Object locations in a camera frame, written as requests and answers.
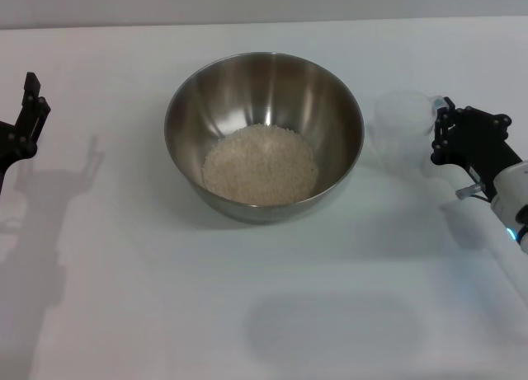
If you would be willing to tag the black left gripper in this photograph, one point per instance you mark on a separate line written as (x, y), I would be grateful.
(12, 147)

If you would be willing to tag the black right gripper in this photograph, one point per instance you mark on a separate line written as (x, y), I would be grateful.
(482, 149)

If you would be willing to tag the clear plastic measuring cup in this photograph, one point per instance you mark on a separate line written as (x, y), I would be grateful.
(402, 120)

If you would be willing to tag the white rice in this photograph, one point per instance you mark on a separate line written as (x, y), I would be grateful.
(260, 165)

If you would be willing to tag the stainless steel mixing bowl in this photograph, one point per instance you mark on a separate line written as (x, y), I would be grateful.
(247, 91)

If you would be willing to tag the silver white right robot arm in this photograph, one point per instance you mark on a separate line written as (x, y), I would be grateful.
(513, 198)

